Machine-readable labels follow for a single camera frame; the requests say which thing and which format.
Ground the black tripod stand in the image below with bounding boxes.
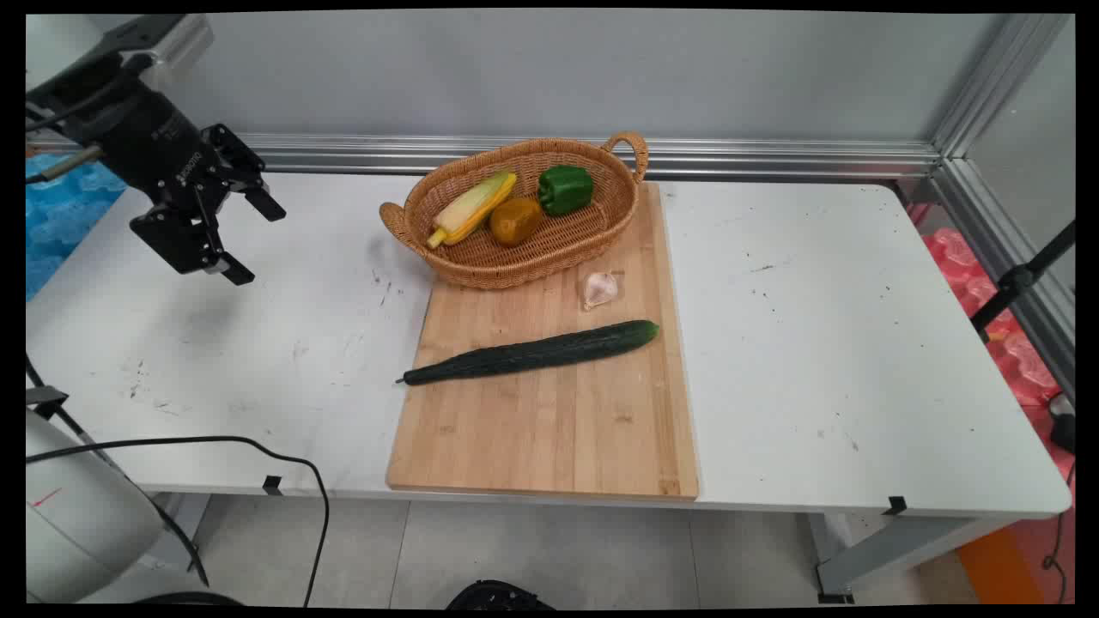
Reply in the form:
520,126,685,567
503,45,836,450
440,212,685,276
969,221,1076,344

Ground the black device beside table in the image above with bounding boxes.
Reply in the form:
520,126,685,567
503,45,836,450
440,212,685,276
1047,392,1076,455

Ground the black round object on floor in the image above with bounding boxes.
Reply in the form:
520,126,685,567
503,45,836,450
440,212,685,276
445,579,557,611

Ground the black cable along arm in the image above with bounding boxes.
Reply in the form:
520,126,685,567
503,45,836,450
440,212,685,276
26,77,130,185

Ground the blue foam mat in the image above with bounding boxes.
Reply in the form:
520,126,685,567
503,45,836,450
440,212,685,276
26,152,129,302

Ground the horizontal aluminium frame rail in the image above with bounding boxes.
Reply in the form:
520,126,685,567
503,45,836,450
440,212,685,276
34,131,943,180

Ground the black cable on floor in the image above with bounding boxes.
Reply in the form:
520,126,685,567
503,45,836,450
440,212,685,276
26,435,332,607

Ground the woven wicker basket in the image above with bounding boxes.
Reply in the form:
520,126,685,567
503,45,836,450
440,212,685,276
379,131,650,291

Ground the long dark green cucumber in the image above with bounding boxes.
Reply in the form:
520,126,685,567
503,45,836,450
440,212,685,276
396,319,661,387

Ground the red foam mat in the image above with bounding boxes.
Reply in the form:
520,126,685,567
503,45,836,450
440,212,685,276
906,202,1076,603

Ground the thin black cable on mat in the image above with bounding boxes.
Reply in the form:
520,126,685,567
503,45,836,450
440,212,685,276
1041,462,1076,602

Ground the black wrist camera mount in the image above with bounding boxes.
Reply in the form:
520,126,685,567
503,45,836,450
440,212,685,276
26,15,186,147

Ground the aluminium frame side rail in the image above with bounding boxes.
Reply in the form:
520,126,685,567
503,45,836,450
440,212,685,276
932,158,1076,400

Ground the aluminium frame corner post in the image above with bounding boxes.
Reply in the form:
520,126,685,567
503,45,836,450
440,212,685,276
930,13,1070,161

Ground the white garlic bulb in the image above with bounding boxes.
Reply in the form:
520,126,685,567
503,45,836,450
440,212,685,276
581,271,621,312

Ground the green bell pepper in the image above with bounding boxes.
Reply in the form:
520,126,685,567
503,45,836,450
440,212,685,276
537,165,595,217

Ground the grey metal table leg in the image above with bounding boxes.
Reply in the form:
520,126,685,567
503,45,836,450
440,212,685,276
807,512,1024,604

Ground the grey velcro cable strap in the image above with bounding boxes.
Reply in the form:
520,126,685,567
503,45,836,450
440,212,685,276
26,385,70,421

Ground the yellow corn cob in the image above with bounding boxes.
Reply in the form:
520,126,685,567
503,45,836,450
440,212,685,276
426,171,519,251

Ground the bamboo cutting board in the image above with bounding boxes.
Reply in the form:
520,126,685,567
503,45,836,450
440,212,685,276
385,181,701,502

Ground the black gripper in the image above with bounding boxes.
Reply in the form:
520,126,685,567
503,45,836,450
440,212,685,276
90,86,288,287

